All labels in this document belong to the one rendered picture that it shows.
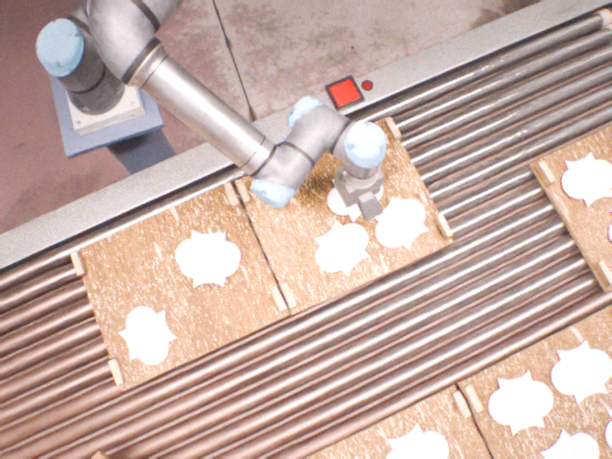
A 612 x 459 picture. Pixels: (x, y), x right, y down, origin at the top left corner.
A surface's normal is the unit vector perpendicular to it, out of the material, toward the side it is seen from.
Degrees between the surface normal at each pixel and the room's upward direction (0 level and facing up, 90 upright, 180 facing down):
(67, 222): 0
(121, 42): 34
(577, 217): 0
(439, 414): 0
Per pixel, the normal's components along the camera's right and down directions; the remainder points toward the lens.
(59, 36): -0.14, -0.14
